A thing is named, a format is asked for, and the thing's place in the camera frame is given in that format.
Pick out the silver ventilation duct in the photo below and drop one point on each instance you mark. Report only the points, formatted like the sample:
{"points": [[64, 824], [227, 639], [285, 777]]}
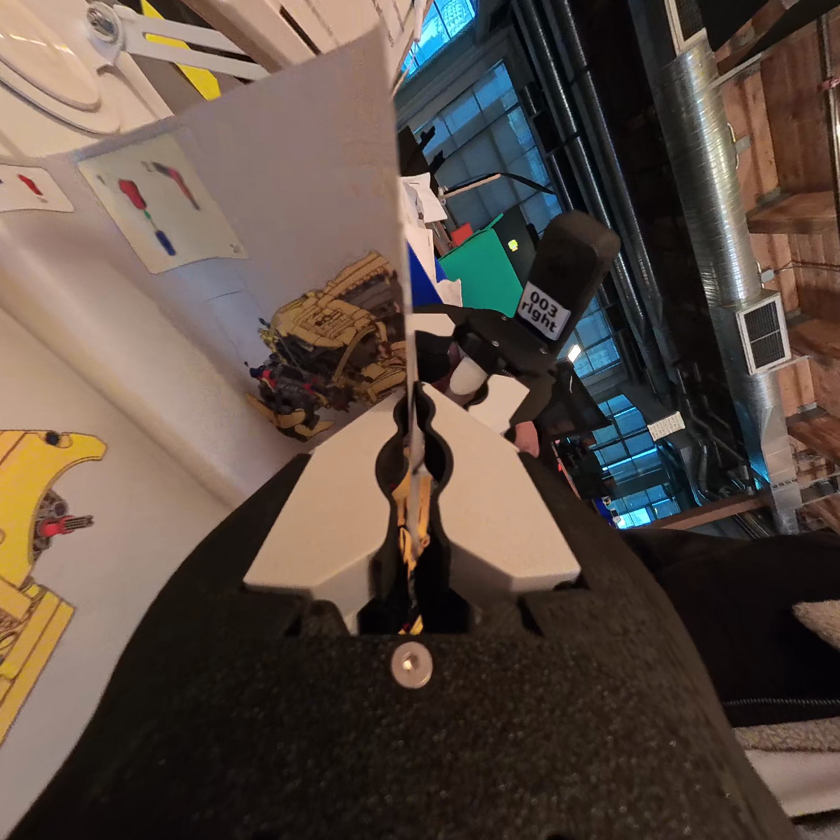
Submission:
{"points": [[709, 197]]}

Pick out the black monitor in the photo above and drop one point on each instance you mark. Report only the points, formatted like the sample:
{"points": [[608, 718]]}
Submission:
{"points": [[531, 229]]}

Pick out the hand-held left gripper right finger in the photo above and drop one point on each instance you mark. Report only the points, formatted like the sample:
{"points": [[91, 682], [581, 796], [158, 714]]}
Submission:
{"points": [[512, 525]]}

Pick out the person's fleece-lined jacket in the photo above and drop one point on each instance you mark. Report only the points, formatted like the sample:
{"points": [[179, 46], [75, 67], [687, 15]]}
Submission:
{"points": [[787, 741]]}

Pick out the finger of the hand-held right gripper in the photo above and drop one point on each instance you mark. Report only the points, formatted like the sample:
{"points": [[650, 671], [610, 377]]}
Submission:
{"points": [[508, 403], [430, 323]]}

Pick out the instruction booklet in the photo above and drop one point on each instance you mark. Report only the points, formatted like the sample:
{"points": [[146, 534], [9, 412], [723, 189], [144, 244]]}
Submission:
{"points": [[295, 197]]}

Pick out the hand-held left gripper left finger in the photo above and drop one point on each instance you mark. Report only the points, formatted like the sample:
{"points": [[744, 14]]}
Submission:
{"points": [[315, 525]]}

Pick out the blue storage bin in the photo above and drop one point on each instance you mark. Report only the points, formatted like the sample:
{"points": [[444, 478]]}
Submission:
{"points": [[420, 289]]}

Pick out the white crumpled papers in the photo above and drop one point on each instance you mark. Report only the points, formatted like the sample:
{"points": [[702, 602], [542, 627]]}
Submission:
{"points": [[426, 203]]}

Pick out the white tablet stand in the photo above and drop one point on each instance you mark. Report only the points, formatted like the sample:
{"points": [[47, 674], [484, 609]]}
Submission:
{"points": [[52, 65]]}

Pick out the wooden articulated stand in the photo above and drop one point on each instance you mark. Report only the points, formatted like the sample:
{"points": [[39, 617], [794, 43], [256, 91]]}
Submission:
{"points": [[472, 187]]}

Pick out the person's right hand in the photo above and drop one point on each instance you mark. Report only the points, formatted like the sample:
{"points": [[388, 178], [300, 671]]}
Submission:
{"points": [[527, 441]]}

